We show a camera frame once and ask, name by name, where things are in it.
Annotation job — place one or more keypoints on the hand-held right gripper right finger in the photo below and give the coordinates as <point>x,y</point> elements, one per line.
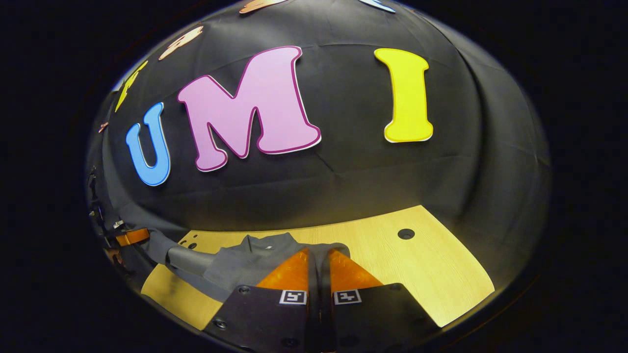
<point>378,318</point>

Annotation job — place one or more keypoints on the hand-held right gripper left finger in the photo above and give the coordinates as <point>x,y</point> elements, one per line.
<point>260,318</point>

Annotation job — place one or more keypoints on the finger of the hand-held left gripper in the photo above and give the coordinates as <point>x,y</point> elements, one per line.
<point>132,237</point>
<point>114,256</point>

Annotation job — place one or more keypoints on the grey collared shirt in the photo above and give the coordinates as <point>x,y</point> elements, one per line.
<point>235,269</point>

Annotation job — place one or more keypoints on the copper spring clip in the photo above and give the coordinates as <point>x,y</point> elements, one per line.
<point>103,127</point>

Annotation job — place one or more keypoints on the black backdrop cloth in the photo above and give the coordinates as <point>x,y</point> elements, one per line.
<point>353,171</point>

